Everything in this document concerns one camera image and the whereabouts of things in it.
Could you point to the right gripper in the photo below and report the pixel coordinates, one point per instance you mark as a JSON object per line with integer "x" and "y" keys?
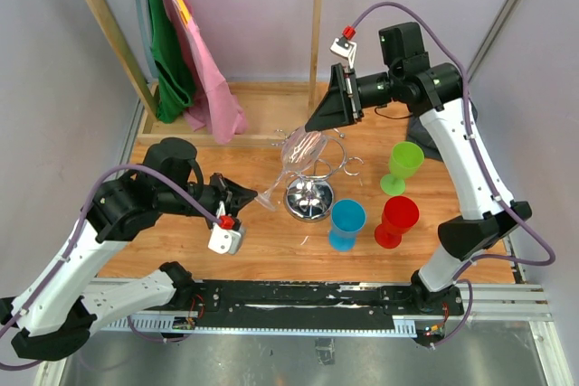
{"x": 337, "y": 108}

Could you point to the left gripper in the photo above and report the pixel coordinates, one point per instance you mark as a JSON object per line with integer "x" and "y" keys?
{"x": 231, "y": 197}

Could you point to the clear wine glass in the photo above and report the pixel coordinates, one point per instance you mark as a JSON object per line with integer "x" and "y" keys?
{"x": 299, "y": 152}

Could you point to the green wine glass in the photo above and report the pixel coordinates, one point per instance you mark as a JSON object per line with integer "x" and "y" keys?
{"x": 404, "y": 161}

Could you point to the blue wine glass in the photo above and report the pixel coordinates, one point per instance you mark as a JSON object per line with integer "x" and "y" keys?
{"x": 347, "y": 218}

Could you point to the red wine glass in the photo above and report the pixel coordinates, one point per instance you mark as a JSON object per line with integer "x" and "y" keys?
{"x": 399, "y": 215}

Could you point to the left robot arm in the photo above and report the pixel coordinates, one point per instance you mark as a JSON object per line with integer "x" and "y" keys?
{"x": 55, "y": 316}

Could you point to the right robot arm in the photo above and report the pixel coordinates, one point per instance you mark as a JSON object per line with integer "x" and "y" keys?
{"x": 434, "y": 94}

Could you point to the wooden clothes rack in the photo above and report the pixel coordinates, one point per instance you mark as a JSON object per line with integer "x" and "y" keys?
{"x": 296, "y": 100}

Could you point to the chrome wine glass rack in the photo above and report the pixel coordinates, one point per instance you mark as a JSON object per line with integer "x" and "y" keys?
{"x": 309, "y": 196}

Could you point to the grey folded cloth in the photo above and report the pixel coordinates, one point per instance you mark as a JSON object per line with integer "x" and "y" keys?
{"x": 417, "y": 133}

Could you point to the pink garment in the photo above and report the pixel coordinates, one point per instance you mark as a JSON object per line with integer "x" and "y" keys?
{"x": 215, "y": 108}

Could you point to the green garment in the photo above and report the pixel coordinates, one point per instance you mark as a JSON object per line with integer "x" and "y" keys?
{"x": 176, "y": 86}

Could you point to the grey-blue hanger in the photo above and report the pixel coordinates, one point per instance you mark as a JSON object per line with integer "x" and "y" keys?
{"x": 146, "y": 35}

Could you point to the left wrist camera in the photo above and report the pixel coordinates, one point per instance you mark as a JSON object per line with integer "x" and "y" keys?
{"x": 226, "y": 236}

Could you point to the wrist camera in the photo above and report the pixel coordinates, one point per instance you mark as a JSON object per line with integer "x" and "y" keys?
{"x": 226, "y": 236}
{"x": 345, "y": 47}

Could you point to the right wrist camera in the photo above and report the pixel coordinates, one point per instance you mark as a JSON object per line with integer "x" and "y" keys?
{"x": 345, "y": 47}

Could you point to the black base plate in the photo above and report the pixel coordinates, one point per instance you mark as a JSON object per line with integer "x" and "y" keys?
{"x": 280, "y": 305}

